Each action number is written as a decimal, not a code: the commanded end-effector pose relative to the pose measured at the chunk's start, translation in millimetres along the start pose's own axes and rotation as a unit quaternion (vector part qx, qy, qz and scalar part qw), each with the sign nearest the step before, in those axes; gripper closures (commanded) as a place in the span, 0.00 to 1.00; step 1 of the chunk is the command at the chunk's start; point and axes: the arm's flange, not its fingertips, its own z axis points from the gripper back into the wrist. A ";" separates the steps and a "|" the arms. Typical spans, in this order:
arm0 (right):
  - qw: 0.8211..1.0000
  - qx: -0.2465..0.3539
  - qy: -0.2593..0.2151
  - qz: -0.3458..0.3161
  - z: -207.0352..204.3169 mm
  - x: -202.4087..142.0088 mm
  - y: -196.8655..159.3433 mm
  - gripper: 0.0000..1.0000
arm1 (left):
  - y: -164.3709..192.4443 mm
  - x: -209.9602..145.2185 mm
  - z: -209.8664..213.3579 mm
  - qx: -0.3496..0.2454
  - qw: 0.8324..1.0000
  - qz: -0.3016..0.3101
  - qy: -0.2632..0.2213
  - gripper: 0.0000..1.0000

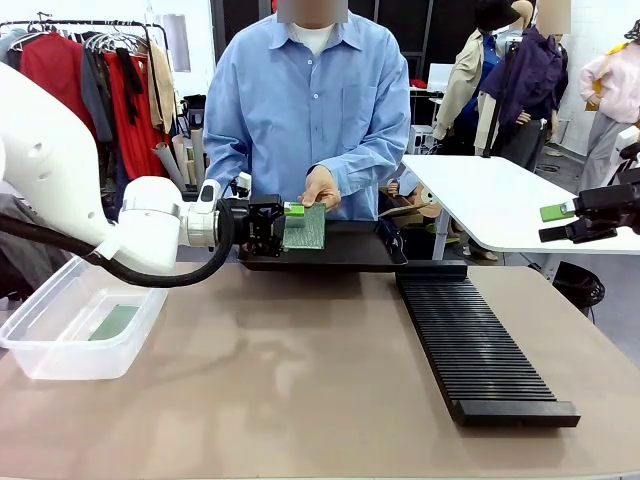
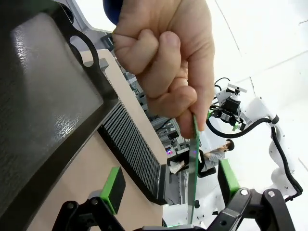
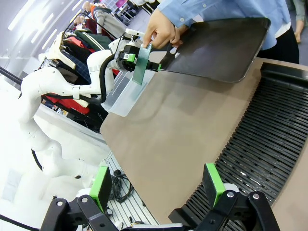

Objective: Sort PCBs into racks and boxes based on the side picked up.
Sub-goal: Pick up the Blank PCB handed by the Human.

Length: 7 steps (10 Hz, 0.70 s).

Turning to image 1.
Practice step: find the person torso blue shirt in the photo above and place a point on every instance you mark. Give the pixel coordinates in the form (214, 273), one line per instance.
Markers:
(310, 100)

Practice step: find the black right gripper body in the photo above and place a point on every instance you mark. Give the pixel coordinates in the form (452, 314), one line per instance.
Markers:
(610, 205)

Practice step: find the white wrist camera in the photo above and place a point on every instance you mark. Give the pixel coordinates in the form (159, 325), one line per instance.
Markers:
(244, 182)
(630, 145)

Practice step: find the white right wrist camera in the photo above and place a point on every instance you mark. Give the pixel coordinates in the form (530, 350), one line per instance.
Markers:
(630, 145)

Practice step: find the green PCB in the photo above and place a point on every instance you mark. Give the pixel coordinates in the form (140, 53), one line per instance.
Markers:
(115, 322)
(310, 232)

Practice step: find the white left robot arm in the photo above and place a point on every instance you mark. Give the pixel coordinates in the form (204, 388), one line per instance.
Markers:
(50, 165)

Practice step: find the cream paper roll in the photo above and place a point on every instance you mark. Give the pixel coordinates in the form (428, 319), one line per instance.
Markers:
(181, 160)

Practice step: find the black slotted PCB rack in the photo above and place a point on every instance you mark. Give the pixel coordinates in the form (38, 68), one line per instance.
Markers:
(475, 350)

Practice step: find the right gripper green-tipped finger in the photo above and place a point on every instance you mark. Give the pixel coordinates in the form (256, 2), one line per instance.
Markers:
(555, 212)
(575, 233)

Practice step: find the red hanging dress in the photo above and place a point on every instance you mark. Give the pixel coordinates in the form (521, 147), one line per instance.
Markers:
(145, 150)

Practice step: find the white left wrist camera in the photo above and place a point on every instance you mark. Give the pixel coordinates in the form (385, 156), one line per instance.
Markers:
(244, 182)

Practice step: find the clear plastic box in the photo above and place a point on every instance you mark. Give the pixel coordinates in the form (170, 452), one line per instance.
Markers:
(75, 365)

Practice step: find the open cardboard box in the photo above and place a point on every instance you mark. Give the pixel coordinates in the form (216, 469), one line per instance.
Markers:
(405, 207)

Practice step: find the mannequin in purple jacket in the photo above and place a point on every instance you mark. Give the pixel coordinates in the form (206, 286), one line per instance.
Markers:
(530, 85)

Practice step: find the black flat tray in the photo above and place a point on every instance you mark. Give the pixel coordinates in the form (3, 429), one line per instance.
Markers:
(350, 250)

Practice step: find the tall beige paper roll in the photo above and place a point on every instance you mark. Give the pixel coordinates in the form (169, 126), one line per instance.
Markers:
(198, 155)

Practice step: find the light grey hanging garment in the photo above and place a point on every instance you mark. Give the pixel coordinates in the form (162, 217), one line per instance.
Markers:
(10, 45)

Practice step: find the beige hanging garment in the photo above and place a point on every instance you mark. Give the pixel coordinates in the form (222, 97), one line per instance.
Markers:
(162, 90)

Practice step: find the dark grey hanging garment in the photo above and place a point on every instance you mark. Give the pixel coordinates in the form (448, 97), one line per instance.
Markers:
(97, 95)

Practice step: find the black hanging scarf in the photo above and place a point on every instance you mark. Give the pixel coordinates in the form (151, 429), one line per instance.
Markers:
(129, 85)

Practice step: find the white chair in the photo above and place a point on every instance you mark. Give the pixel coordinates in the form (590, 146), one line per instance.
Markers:
(441, 77)

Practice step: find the white side table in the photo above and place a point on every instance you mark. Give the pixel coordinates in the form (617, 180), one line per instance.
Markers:
(500, 200)

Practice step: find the black metal clothes rack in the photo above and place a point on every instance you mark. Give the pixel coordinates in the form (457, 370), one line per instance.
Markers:
(90, 23)

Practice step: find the black hat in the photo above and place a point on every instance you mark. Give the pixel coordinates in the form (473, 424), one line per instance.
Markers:
(497, 15)

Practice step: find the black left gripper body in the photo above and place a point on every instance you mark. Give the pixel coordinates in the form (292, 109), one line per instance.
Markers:
(260, 225)

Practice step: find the black office chair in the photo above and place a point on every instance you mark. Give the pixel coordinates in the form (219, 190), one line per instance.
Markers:
(195, 115)

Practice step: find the red hanging jacket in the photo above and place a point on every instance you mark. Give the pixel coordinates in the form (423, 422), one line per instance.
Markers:
(60, 70)

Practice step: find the mannequin in pink sweater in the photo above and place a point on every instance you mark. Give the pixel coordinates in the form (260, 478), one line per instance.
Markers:
(612, 100)

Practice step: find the grey wall panel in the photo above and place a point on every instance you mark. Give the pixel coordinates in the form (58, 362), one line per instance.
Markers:
(176, 42)

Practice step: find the grey paper roll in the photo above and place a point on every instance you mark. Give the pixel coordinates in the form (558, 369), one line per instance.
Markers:
(170, 165)

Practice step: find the person left hand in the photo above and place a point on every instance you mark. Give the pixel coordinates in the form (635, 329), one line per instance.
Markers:
(322, 187)

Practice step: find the person right forearm blue sleeve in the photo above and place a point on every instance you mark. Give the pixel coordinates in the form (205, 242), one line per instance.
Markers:
(225, 165)

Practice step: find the mannequin in beige coat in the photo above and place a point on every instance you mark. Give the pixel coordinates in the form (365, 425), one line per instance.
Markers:
(462, 85)

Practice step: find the person left forearm blue sleeve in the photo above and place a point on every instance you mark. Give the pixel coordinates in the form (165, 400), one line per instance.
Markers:
(365, 165)

